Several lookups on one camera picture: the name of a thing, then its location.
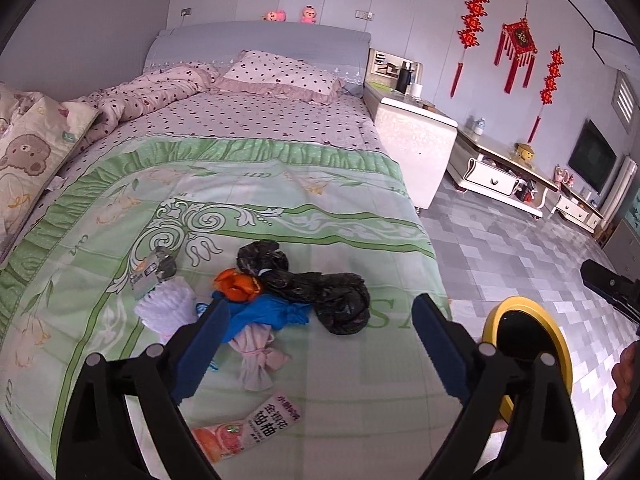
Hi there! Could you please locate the small crumpled black plastic bag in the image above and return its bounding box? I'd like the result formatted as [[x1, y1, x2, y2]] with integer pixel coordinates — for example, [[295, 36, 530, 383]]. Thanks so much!
[[236, 240, 291, 281]]

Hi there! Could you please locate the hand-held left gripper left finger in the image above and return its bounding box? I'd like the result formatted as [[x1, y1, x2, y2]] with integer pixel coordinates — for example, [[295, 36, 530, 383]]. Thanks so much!
[[55, 297, 232, 480]]

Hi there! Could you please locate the blue cloth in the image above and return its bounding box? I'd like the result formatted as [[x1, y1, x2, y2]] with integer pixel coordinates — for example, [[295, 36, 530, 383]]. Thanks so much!
[[197, 292, 311, 346]]

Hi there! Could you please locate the long red knot wall hanging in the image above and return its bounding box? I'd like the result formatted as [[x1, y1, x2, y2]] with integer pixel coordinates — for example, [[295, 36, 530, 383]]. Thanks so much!
[[452, 0, 488, 98]]

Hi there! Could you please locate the pink cloth scrap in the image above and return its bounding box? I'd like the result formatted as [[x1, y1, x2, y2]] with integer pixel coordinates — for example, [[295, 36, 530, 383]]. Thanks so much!
[[229, 325, 291, 392]]

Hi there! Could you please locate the green patterned bed sheet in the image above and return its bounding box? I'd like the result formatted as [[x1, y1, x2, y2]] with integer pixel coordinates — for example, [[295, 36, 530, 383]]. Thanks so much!
[[0, 137, 453, 480]]

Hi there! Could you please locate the black wall television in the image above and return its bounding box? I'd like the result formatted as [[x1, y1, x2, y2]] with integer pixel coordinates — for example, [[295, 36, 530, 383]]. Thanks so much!
[[567, 119, 618, 195]]

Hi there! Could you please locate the short red knot wall hanging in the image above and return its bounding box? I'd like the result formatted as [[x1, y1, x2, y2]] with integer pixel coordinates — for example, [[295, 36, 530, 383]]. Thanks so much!
[[527, 47, 563, 143]]

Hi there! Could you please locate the polka dot ruffled pillow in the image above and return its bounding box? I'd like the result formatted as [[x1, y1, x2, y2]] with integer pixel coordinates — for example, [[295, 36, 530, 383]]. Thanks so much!
[[215, 50, 343, 106]]

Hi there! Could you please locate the grey upholstered bed headboard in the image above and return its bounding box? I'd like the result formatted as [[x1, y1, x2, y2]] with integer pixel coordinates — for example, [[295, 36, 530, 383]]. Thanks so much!
[[144, 21, 373, 97]]

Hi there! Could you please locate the person's right hand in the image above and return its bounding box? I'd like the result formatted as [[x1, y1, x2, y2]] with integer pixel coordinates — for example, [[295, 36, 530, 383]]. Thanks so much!
[[612, 341, 640, 415]]

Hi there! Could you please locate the pink polka dot quilt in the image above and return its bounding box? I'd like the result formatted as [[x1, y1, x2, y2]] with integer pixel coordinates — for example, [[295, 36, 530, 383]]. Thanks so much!
[[75, 62, 221, 146]]

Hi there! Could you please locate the silver foil snack packet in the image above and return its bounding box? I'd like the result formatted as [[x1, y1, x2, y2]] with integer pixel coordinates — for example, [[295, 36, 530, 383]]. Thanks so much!
[[130, 246, 178, 298]]

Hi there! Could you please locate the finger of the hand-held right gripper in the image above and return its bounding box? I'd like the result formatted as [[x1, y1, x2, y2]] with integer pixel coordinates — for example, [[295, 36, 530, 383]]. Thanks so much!
[[580, 258, 640, 323]]

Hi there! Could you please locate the yellow rim pink trash bin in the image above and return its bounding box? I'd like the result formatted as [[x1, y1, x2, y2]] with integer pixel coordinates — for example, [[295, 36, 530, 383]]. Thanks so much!
[[482, 296, 574, 441]]

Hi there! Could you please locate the polka dot bed sheet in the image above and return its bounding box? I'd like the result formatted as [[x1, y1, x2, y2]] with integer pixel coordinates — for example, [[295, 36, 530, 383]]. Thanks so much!
[[45, 91, 401, 166]]

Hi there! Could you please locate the orange peel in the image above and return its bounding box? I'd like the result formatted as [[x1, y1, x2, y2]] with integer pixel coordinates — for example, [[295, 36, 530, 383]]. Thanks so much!
[[215, 268, 263, 301]]

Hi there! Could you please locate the large white tv cabinet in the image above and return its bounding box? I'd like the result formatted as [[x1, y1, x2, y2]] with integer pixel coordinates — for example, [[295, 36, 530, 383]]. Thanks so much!
[[446, 127, 558, 218]]

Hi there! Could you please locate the louvred window vent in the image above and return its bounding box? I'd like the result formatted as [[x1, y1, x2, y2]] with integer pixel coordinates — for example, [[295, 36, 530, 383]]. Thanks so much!
[[611, 71, 640, 136]]

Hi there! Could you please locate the grey storage cabinet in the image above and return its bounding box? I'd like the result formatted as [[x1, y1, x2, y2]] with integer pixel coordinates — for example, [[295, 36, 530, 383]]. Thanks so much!
[[602, 220, 640, 277]]

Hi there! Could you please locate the bear print blanket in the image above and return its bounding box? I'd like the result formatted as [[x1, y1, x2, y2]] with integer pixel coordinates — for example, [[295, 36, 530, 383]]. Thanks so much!
[[0, 82, 101, 241]]

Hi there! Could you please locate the blue white candy wrapper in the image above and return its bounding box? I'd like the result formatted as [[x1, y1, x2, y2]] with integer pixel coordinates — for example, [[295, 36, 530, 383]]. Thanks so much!
[[196, 302, 222, 373]]

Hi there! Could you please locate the white nightstand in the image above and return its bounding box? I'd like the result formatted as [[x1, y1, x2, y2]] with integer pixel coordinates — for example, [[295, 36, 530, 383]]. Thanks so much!
[[363, 82, 458, 216]]

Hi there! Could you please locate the large black plastic bag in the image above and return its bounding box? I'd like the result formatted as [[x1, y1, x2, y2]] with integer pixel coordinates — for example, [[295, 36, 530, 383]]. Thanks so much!
[[262, 271, 372, 336]]

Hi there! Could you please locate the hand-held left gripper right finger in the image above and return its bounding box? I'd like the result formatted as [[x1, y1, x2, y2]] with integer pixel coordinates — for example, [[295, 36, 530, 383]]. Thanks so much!
[[411, 292, 586, 480]]

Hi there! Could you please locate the small white side cabinet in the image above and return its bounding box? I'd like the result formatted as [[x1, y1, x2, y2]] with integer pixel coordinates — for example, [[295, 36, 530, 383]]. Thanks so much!
[[550, 180, 606, 233]]

